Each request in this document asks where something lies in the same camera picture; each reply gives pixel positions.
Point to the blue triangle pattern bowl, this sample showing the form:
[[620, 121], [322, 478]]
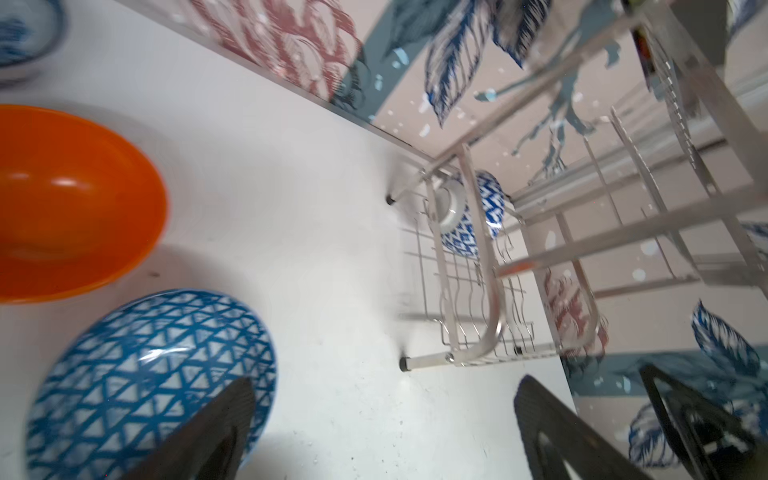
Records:
[[138, 374]]

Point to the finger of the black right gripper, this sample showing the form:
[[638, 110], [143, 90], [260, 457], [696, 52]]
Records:
[[710, 442]]

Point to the orange plastic bowl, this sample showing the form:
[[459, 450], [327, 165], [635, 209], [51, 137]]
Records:
[[80, 205]]

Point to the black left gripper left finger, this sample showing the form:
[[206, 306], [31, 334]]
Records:
[[208, 446]]

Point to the blue floral white bowl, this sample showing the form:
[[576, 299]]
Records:
[[31, 32]]

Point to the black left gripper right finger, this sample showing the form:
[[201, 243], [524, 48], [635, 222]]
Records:
[[558, 444]]

